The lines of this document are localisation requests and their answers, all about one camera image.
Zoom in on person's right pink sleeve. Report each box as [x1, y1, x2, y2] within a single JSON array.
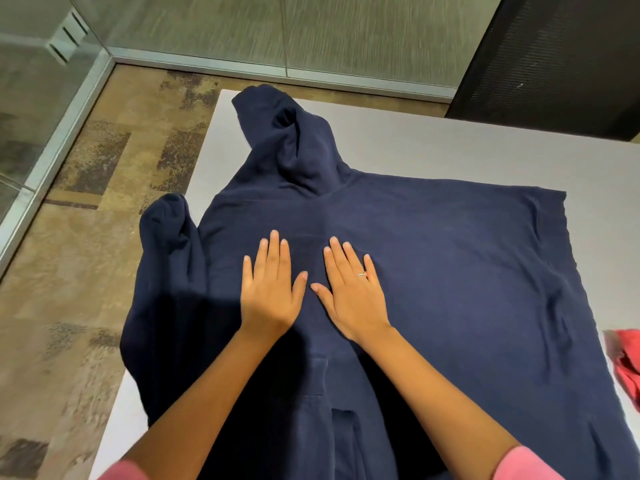
[[492, 445, 566, 480]]

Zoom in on person's left hand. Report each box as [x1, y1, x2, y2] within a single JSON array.
[[239, 229, 309, 343]]

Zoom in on navy blue hoodie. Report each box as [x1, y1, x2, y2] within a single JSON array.
[[119, 84, 640, 480]]

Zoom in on red garment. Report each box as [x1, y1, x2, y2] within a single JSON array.
[[603, 328, 640, 413]]

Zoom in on metal glass door bracket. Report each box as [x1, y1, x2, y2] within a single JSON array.
[[45, 9, 91, 65]]

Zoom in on person's right hand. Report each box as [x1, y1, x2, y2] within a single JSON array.
[[309, 236, 393, 345]]

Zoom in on black mesh office chair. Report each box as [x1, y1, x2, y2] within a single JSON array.
[[445, 0, 640, 143]]

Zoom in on person's right forearm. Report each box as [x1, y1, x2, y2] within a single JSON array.
[[357, 327, 521, 480]]

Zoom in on person's pink sleeve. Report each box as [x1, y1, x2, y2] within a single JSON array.
[[97, 459, 151, 480], [492, 445, 566, 480]]

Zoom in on person's left forearm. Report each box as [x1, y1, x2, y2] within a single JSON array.
[[119, 327, 283, 480]]

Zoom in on person's left pink sleeve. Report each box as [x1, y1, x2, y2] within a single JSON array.
[[97, 459, 151, 480]]

